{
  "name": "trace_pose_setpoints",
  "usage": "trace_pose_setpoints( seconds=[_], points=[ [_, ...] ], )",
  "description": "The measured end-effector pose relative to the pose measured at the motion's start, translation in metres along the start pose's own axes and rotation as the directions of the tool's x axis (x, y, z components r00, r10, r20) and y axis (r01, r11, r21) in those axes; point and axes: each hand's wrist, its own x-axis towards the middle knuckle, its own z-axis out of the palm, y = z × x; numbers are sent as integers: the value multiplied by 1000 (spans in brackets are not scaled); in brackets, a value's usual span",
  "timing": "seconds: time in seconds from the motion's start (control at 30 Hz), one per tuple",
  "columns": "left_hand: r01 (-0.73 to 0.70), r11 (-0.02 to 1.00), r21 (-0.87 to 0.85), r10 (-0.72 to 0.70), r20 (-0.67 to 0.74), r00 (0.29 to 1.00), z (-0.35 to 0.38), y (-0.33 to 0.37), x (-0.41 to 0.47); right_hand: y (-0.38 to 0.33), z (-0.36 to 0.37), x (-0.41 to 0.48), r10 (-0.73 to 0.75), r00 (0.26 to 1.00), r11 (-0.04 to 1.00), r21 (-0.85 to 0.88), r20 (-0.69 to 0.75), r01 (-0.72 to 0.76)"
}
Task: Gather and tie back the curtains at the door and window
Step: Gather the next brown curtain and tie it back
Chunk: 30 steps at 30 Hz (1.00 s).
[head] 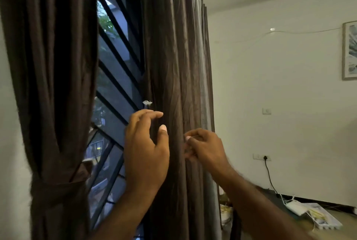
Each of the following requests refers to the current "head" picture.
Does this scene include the person's left hand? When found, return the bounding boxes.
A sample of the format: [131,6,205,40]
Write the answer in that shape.
[123,109,170,193]

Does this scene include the person's right hand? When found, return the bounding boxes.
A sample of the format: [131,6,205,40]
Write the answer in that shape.
[183,128,234,178]

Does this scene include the brown curtain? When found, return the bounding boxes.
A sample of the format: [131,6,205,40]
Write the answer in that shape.
[140,0,208,240]
[0,0,99,240]

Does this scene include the person's right forearm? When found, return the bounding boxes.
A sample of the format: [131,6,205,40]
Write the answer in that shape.
[211,164,317,240]

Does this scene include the person's left forearm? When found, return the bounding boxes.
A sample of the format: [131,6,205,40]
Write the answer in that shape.
[90,185,158,240]

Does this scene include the window with black grille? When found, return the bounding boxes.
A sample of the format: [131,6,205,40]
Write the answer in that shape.
[84,0,146,240]

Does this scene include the grey sheer curtain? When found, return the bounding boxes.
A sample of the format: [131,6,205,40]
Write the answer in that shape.
[191,0,223,240]

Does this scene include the white bucket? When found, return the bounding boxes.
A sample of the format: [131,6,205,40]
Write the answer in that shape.
[220,204,234,231]

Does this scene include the brown curtain tieback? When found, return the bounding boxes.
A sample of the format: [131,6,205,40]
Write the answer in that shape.
[30,161,94,207]

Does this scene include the brown tied curtain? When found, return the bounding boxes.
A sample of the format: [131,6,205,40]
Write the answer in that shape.
[0,0,99,240]

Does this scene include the white router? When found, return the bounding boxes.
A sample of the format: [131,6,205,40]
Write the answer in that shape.
[285,196,308,217]

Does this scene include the white plastic tray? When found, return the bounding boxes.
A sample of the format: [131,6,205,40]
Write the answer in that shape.
[303,203,343,231]

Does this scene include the black plug and cable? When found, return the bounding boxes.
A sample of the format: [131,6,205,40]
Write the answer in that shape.
[263,155,283,197]

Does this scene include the framed wall picture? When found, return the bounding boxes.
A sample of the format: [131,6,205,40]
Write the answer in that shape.
[342,20,357,81]

